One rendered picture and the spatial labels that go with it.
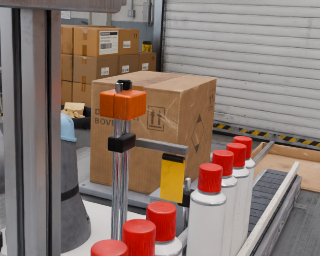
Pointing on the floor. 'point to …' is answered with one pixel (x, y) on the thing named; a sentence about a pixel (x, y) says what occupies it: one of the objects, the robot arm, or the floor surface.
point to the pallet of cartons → (98, 58)
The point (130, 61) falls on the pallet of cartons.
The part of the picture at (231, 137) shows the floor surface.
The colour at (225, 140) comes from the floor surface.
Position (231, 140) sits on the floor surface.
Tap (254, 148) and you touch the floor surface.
